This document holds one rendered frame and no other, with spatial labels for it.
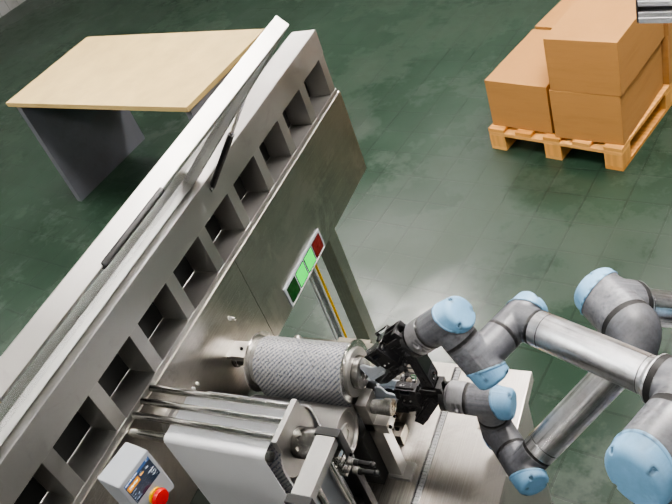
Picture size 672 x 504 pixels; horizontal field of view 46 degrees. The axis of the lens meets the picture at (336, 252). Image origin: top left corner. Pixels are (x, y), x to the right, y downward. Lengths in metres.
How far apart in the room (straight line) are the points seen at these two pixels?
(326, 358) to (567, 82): 2.56
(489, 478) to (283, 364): 0.57
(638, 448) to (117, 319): 0.99
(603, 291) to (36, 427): 1.17
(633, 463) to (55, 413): 1.00
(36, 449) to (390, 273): 2.63
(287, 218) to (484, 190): 2.22
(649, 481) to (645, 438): 0.06
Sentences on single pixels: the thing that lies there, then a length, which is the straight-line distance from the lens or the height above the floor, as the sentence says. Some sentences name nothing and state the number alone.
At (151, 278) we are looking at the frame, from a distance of 1.70.
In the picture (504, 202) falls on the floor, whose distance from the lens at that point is 4.12.
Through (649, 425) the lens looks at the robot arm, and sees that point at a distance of 1.36.
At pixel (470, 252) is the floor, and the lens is 3.88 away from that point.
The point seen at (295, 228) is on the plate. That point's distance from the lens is 2.18.
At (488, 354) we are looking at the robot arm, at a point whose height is 1.39.
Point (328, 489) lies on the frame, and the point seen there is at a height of 1.34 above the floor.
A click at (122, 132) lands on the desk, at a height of 0.16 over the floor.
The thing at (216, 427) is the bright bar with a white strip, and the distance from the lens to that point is 1.57.
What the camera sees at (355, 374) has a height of 1.28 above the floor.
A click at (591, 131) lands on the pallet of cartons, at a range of 4.16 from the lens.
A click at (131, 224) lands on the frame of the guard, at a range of 1.11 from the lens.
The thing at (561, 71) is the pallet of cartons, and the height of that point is 0.54.
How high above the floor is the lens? 2.57
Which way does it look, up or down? 38 degrees down
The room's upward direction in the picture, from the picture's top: 22 degrees counter-clockwise
